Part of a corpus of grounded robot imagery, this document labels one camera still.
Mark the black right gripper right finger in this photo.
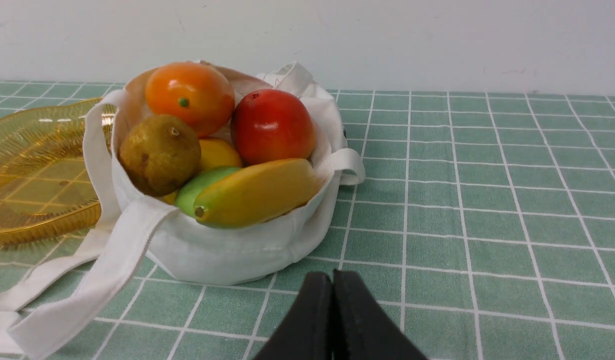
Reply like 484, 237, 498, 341
332, 269, 427, 360

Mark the white cloth tote bag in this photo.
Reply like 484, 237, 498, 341
0, 61, 366, 360

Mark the brown kiwi fruit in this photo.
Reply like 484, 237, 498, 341
118, 114, 202, 198

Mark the green mango fruit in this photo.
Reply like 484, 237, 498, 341
173, 166, 242, 218

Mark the yellow lemon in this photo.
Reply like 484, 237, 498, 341
159, 137, 243, 205

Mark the green checkered tablecloth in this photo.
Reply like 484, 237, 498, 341
0, 81, 615, 360

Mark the yellow banana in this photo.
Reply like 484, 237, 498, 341
191, 158, 322, 229

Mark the orange mango fruit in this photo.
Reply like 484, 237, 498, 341
145, 61, 236, 138

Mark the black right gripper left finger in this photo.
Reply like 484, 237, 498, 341
254, 272, 333, 360

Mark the amber glass fruit plate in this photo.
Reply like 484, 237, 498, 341
0, 98, 101, 247

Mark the red apple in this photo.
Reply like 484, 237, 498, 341
230, 88, 316, 166

